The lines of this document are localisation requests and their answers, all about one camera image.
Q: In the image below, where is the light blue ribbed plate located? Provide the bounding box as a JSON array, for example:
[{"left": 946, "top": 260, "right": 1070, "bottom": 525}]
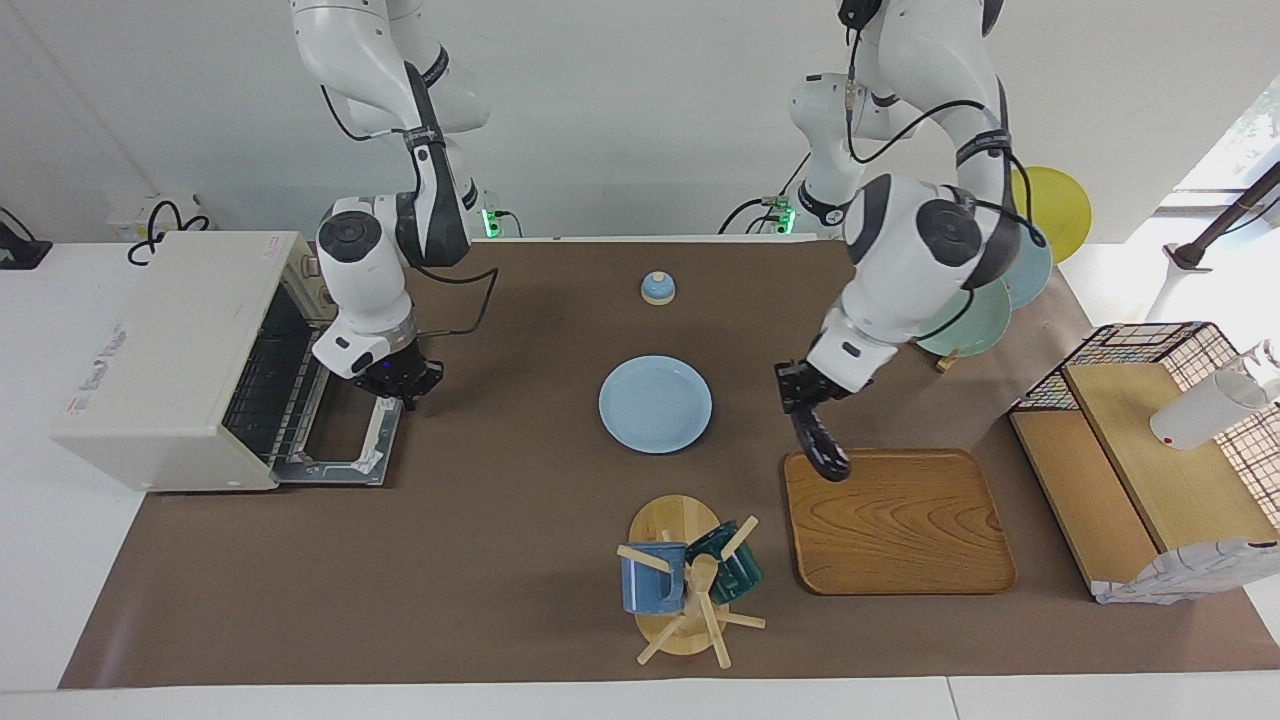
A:
[{"left": 598, "top": 355, "right": 713, "bottom": 455}]

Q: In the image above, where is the white power strip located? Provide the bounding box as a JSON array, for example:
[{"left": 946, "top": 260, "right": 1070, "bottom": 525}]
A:
[{"left": 108, "top": 195, "right": 201, "bottom": 241}]

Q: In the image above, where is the dark green mug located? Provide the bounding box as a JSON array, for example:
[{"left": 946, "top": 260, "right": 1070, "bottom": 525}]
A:
[{"left": 686, "top": 520, "right": 763, "bottom": 605}]

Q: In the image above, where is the beige toaster oven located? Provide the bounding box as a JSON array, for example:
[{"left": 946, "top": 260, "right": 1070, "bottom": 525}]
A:
[{"left": 52, "top": 232, "right": 341, "bottom": 493}]

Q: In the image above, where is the blue mug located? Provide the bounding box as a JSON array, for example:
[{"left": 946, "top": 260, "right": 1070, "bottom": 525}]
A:
[{"left": 621, "top": 542, "right": 688, "bottom": 615}]

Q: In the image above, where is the white cup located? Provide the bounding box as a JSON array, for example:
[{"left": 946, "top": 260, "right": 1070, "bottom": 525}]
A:
[{"left": 1150, "top": 340, "right": 1280, "bottom": 451}]

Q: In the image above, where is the brown table mat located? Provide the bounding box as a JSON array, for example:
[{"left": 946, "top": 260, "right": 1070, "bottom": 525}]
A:
[{"left": 58, "top": 240, "right": 1280, "bottom": 689}]

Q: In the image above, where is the light blue smooth plate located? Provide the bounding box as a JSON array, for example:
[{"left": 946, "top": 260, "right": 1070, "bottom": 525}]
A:
[{"left": 1000, "top": 225, "right": 1053, "bottom": 311}]

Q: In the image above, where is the wooden shelf unit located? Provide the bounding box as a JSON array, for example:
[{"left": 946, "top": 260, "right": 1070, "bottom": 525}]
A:
[{"left": 1008, "top": 322, "right": 1280, "bottom": 606}]

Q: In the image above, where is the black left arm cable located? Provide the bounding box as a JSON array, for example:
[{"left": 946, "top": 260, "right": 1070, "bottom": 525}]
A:
[{"left": 845, "top": 0, "right": 1046, "bottom": 341}]

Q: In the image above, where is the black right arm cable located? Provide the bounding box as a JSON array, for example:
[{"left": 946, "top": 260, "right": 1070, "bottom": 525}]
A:
[{"left": 320, "top": 85, "right": 499, "bottom": 336}]

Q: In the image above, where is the black tripod stand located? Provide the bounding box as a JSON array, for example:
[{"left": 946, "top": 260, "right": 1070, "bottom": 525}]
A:
[{"left": 1165, "top": 160, "right": 1280, "bottom": 271}]

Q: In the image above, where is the pale green plate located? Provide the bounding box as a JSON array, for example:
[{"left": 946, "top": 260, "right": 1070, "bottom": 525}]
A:
[{"left": 915, "top": 278, "right": 1013, "bottom": 359}]

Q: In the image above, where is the black wire basket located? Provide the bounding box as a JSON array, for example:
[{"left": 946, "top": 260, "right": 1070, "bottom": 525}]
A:
[{"left": 1010, "top": 322, "right": 1280, "bottom": 501}]

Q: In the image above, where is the wooden serving tray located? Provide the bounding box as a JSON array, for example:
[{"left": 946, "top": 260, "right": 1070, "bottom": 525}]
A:
[{"left": 783, "top": 448, "right": 1018, "bottom": 597}]

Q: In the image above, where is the black desk clamp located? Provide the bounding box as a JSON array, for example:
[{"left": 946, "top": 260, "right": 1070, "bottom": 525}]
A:
[{"left": 0, "top": 207, "right": 53, "bottom": 271}]

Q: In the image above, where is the black coiled power cable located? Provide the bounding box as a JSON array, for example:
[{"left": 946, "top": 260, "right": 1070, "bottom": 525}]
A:
[{"left": 128, "top": 200, "right": 211, "bottom": 266}]

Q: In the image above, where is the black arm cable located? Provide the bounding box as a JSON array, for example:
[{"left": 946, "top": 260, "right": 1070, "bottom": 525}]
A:
[
  {"left": 845, "top": 0, "right": 1046, "bottom": 341},
  {"left": 320, "top": 85, "right": 499, "bottom": 336}
]

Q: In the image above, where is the wooden mug tree stand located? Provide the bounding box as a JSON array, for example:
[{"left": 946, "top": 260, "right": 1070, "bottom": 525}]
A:
[{"left": 617, "top": 494, "right": 767, "bottom": 669}]

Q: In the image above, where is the glass oven door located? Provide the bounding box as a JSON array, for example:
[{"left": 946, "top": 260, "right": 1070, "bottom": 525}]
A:
[{"left": 270, "top": 385, "right": 403, "bottom": 488}]

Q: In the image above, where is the yellow plate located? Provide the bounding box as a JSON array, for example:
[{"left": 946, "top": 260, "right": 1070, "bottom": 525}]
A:
[{"left": 1012, "top": 166, "right": 1093, "bottom": 265}]

